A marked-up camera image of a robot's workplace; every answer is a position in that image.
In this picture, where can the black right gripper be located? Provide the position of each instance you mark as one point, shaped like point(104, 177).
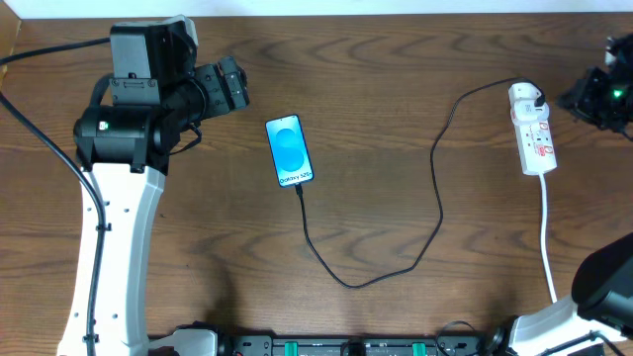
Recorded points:
point(594, 94)

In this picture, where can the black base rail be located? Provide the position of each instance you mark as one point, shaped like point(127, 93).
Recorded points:
point(262, 345)

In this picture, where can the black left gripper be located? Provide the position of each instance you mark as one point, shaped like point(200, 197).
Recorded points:
point(218, 90)

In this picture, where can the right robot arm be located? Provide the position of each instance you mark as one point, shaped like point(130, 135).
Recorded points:
point(598, 311)

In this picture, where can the white USB charger plug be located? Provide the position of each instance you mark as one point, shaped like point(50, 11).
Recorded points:
point(527, 105)

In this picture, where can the blue Galaxy smartphone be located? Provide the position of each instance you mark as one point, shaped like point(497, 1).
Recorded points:
point(289, 150)

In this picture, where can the white power strip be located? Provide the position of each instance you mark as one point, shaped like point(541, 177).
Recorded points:
point(536, 148)

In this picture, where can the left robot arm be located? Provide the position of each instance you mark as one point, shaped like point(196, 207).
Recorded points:
point(124, 140)

